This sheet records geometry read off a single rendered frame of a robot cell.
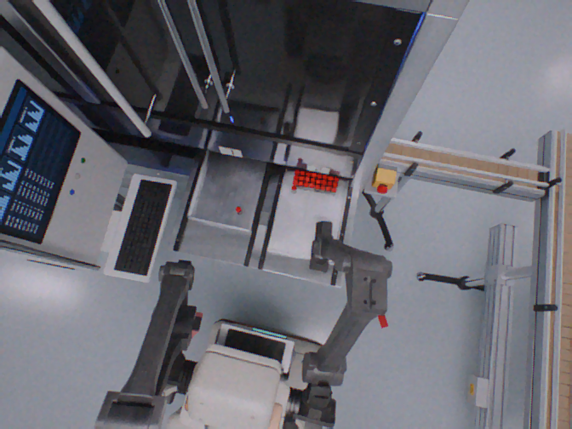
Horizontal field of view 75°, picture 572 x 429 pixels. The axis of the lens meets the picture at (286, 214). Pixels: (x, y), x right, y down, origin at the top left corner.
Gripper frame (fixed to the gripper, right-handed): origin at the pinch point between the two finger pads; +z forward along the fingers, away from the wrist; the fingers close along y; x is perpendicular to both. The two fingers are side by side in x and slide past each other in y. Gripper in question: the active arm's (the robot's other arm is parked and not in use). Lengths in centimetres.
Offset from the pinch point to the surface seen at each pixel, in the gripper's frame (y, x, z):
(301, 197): 24.8, 11.6, 1.8
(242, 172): 30.3, 37.9, 1.2
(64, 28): 23, 64, -79
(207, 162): 32, 53, 1
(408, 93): 29, -11, -67
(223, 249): -2.7, 37.5, 2.9
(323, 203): 23.7, 2.6, 2.0
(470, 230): 57, -92, 90
